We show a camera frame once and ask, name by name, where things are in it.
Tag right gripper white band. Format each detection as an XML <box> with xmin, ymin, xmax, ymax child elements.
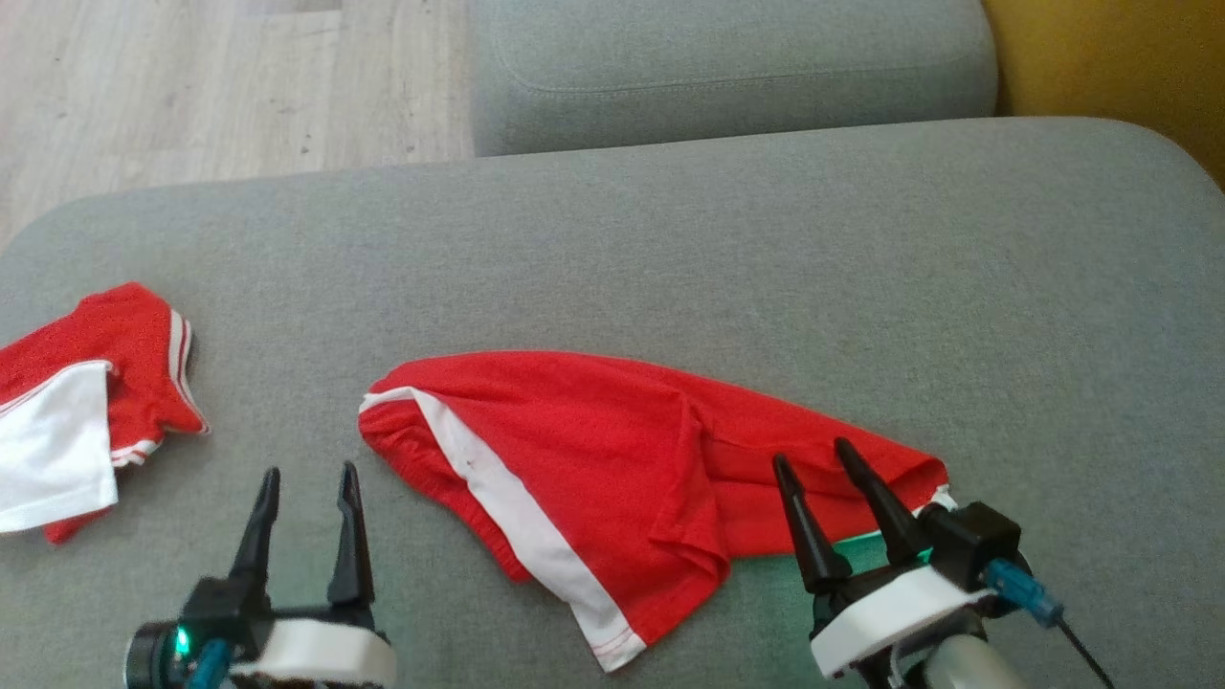
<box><xmin>772</xmin><ymin>437</ymin><xmax>998</xmax><ymax>682</ymax></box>

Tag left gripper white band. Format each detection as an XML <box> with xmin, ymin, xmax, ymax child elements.
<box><xmin>230</xmin><ymin>461</ymin><xmax>397</xmax><ymax>689</ymax></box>

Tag red shorts with white stripe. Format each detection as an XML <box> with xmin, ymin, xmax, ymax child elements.
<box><xmin>358</xmin><ymin>350</ymin><xmax>956</xmax><ymax>673</ymax></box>

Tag red basketball jersey striped trim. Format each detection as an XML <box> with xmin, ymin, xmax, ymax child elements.
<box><xmin>0</xmin><ymin>281</ymin><xmax>210</xmax><ymax>545</ymax></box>

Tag grey sofa seat cushion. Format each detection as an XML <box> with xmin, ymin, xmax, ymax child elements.
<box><xmin>0</xmin><ymin>117</ymin><xmax>1225</xmax><ymax>689</ymax></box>

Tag grey sofa back cushion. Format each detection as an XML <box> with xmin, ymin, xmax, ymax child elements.
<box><xmin>467</xmin><ymin>0</ymin><xmax>999</xmax><ymax>158</ymax></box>

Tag left blue plug cable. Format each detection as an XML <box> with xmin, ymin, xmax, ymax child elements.
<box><xmin>187</xmin><ymin>638</ymin><xmax>234</xmax><ymax>689</ymax></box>

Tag right blue plug black cable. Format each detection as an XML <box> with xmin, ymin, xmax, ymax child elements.
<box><xmin>984</xmin><ymin>558</ymin><xmax>1116</xmax><ymax>689</ymax></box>

